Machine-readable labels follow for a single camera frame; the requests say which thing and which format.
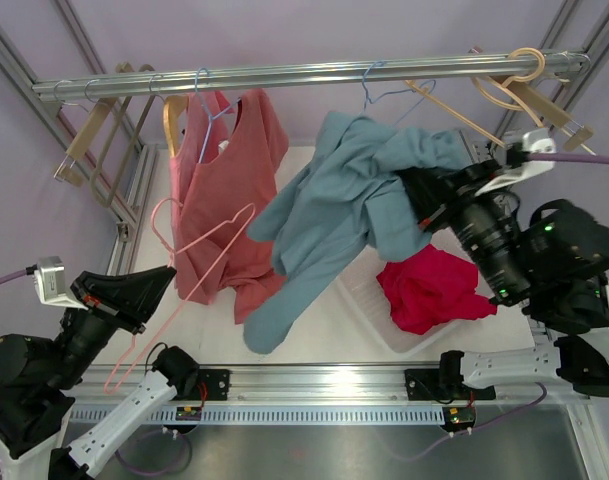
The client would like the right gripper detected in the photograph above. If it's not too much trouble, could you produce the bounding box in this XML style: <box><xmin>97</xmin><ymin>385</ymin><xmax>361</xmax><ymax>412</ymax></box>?
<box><xmin>395</xmin><ymin>159</ymin><xmax>527</xmax><ymax>302</ymax></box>

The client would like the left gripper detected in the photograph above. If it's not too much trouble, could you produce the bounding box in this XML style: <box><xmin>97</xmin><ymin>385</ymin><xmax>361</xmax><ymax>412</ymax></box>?
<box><xmin>47</xmin><ymin>265</ymin><xmax>177</xmax><ymax>390</ymax></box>

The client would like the blue grey t shirt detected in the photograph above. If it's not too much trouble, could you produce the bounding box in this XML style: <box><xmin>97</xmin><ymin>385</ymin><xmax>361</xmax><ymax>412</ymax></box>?
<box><xmin>243</xmin><ymin>112</ymin><xmax>470</xmax><ymax>355</ymax></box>

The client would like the magenta t shirt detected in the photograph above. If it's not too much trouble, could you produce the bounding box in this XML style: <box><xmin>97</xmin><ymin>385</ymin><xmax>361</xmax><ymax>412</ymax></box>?
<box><xmin>376</xmin><ymin>245</ymin><xmax>497</xmax><ymax>335</ymax></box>

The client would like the light blue wire hanger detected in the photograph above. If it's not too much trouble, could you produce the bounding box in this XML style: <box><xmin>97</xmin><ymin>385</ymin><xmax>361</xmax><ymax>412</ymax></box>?
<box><xmin>361</xmin><ymin>60</ymin><xmax>438</xmax><ymax>126</ymax></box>

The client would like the pink wire hanger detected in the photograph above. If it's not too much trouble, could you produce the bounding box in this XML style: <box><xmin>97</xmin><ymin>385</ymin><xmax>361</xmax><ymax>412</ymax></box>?
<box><xmin>103</xmin><ymin>197</ymin><xmax>258</xmax><ymax>395</ymax></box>

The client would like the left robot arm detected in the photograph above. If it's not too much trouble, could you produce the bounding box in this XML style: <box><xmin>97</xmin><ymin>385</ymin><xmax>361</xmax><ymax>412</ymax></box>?
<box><xmin>0</xmin><ymin>266</ymin><xmax>199</xmax><ymax>479</ymax></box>

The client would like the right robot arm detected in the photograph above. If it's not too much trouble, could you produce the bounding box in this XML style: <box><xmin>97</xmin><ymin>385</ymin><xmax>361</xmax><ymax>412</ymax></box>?
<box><xmin>397</xmin><ymin>161</ymin><xmax>609</xmax><ymax>398</ymax></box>

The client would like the thin wooden hanger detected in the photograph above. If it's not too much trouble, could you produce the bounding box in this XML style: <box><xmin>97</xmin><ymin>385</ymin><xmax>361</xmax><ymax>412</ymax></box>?
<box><xmin>405</xmin><ymin>80</ymin><xmax>507</xmax><ymax>148</ymax></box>

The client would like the curved wooden hanger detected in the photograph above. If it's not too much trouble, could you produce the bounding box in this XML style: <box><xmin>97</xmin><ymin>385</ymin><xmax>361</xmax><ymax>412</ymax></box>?
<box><xmin>471</xmin><ymin>47</ymin><xmax>563</xmax><ymax>128</ymax></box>

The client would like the wooden clip hanger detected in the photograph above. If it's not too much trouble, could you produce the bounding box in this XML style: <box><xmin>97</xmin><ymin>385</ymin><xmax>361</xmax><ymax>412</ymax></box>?
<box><xmin>508</xmin><ymin>82</ymin><xmax>595</xmax><ymax>155</ymax></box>

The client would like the salmon pink t shirt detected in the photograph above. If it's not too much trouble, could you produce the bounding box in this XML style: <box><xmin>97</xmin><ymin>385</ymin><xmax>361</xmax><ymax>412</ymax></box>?
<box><xmin>169</xmin><ymin>89</ymin><xmax>289</xmax><ymax>324</ymax></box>

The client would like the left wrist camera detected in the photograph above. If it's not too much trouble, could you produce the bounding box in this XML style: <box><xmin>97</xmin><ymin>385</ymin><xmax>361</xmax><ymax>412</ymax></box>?
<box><xmin>33</xmin><ymin>256</ymin><xmax>85</xmax><ymax>309</ymax></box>

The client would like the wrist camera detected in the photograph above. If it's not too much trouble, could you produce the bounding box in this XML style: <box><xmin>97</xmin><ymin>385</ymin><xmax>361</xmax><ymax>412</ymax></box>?
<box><xmin>475</xmin><ymin>127</ymin><xmax>557</xmax><ymax>197</ymax></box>
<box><xmin>33</xmin><ymin>256</ymin><xmax>85</xmax><ymax>309</ymax></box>

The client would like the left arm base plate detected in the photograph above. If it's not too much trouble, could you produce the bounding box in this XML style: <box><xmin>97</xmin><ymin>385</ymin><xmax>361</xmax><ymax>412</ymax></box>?
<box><xmin>174</xmin><ymin>368</ymin><xmax>231</xmax><ymax>401</ymax></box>

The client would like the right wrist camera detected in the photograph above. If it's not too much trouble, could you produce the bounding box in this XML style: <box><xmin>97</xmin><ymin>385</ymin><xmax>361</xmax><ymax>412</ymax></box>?
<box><xmin>475</xmin><ymin>127</ymin><xmax>557</xmax><ymax>197</ymax></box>

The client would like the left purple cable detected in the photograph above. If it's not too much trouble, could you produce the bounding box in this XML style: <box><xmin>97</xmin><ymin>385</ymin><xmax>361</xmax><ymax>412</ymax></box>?
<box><xmin>0</xmin><ymin>267</ymin><xmax>195</xmax><ymax>474</ymax></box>

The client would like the front aluminium rail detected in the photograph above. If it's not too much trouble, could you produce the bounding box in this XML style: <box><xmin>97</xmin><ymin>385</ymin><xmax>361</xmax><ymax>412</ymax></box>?
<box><xmin>69</xmin><ymin>363</ymin><xmax>590</xmax><ymax>406</ymax></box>

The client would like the aluminium hanging rail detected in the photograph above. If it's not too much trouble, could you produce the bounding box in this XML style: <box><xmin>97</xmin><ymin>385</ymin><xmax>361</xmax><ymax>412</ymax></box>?
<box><xmin>32</xmin><ymin>50</ymin><xmax>590</xmax><ymax>102</ymax></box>

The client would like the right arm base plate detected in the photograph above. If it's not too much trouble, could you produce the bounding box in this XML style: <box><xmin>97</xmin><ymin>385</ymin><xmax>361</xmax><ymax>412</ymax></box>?
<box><xmin>404</xmin><ymin>368</ymin><xmax>497</xmax><ymax>405</ymax></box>

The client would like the white slotted cable duct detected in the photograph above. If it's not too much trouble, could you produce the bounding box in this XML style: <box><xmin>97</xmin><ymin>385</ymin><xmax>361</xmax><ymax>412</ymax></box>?
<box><xmin>69</xmin><ymin>404</ymin><xmax>448</xmax><ymax>426</ymax></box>

